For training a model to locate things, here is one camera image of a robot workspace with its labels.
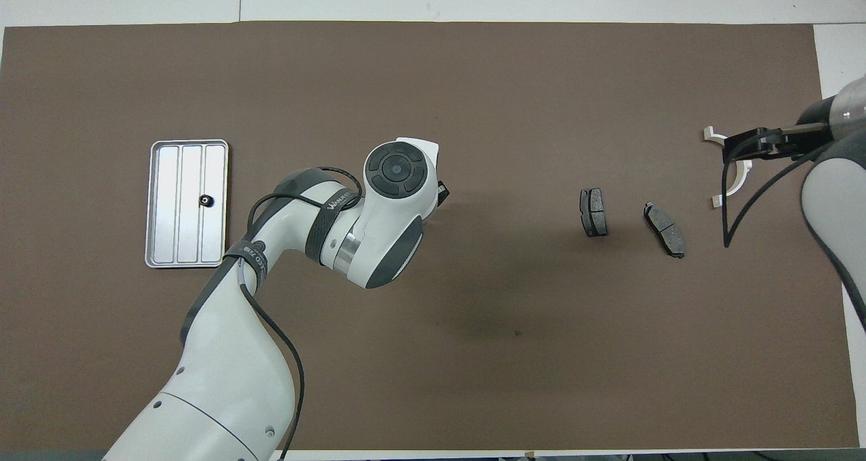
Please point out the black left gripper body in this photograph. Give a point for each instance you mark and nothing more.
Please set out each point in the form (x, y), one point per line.
(443, 193)

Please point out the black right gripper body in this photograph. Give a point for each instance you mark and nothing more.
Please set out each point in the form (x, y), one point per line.
(815, 126)

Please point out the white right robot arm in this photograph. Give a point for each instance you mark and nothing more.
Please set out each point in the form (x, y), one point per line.
(835, 197)

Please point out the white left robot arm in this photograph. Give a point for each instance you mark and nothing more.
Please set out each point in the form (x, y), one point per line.
(230, 380)

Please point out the silver metal tray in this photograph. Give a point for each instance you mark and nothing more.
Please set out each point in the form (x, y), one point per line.
(169, 204)

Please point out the dark grey angled brake pad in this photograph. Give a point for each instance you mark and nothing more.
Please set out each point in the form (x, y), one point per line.
(665, 229)

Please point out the brown table mat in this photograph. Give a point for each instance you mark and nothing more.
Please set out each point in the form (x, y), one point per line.
(473, 75)

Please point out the dark grey straight brake pad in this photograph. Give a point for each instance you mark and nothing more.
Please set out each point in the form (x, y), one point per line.
(594, 212)

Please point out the white curved plastic bracket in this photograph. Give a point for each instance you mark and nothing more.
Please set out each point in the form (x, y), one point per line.
(742, 178)

